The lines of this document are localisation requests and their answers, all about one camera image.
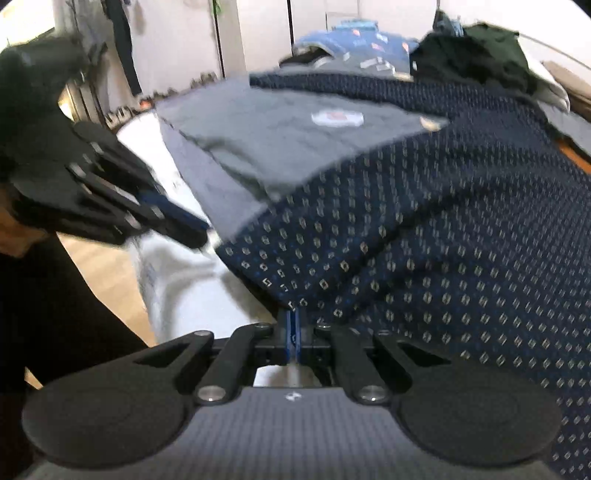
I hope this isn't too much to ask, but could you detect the navy patterned garment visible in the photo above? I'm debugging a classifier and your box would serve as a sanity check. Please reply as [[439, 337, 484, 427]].
[[217, 74, 590, 479]]

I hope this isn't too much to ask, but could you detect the grey quilted fish-print blanket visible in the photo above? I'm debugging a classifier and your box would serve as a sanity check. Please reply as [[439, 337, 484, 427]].
[[156, 77, 448, 238]]

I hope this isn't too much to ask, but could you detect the blue patterned pillow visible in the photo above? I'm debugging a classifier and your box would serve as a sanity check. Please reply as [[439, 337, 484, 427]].
[[280, 20, 419, 80]]

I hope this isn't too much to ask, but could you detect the dark green garment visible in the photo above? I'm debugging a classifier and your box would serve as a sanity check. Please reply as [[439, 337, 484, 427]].
[[410, 23, 538, 95]]

